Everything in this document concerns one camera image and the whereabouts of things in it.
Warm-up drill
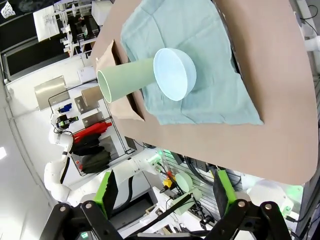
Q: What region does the yellow emergency stop button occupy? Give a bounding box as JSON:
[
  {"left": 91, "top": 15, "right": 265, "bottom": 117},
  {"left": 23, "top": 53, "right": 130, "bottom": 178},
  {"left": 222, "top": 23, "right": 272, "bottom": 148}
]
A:
[{"left": 162, "top": 177, "right": 176, "bottom": 190}]

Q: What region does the tall light green cup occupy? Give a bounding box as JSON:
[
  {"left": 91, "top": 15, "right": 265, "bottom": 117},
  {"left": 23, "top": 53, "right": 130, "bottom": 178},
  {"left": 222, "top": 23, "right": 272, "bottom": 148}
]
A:
[{"left": 96, "top": 57, "right": 157, "bottom": 104}]

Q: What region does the pale green cup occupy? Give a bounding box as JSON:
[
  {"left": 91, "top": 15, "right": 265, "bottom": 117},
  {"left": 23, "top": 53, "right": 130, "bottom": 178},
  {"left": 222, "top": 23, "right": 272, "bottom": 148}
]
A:
[{"left": 172, "top": 187, "right": 203, "bottom": 216}]

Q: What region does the green-black right gripper right finger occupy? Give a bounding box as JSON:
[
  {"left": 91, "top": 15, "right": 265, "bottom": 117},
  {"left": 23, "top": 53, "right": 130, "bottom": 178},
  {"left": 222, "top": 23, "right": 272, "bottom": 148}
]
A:
[{"left": 207, "top": 169, "right": 293, "bottom": 240}]

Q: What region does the dark olive bag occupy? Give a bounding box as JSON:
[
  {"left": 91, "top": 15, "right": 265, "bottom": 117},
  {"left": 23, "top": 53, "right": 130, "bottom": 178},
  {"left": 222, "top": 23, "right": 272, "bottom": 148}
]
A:
[{"left": 81, "top": 151, "right": 111, "bottom": 173}]

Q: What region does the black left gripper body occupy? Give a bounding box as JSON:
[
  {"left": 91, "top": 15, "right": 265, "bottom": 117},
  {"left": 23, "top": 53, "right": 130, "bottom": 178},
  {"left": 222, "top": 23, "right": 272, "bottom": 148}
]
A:
[{"left": 51, "top": 113, "right": 80, "bottom": 131}]

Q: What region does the small light green bowl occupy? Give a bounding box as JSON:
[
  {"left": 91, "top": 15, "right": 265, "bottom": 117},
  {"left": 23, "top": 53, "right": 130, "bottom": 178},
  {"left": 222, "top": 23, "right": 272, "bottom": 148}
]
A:
[{"left": 174, "top": 172, "right": 193, "bottom": 194}]

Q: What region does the grey-green cloth mat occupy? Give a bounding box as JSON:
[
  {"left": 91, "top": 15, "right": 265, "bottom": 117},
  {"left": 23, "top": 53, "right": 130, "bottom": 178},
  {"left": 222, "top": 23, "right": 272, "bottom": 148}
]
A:
[{"left": 120, "top": 0, "right": 264, "bottom": 126}]

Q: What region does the red bag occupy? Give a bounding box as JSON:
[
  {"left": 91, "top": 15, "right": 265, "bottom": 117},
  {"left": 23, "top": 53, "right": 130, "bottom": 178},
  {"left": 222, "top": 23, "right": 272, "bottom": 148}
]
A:
[{"left": 72, "top": 121, "right": 113, "bottom": 143}]

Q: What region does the light blue plastic bowl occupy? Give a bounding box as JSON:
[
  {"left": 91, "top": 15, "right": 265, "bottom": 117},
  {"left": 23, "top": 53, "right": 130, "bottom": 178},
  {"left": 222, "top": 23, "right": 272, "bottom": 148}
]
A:
[{"left": 153, "top": 47, "right": 197, "bottom": 102}]

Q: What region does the green-black right gripper left finger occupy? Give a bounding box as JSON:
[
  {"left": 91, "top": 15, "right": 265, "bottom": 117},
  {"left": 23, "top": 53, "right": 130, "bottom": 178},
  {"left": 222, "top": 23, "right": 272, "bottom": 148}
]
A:
[{"left": 47, "top": 170, "right": 121, "bottom": 240}]

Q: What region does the black bag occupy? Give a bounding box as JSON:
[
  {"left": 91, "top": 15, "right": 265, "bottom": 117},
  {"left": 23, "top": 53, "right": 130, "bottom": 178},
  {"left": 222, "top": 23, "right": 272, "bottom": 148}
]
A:
[{"left": 72, "top": 139, "right": 106, "bottom": 156}]

